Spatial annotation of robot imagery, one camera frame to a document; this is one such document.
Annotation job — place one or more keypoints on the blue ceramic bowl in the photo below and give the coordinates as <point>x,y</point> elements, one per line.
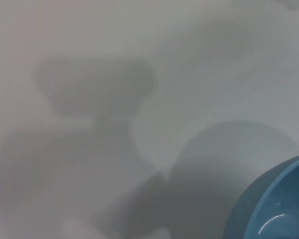
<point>279,204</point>

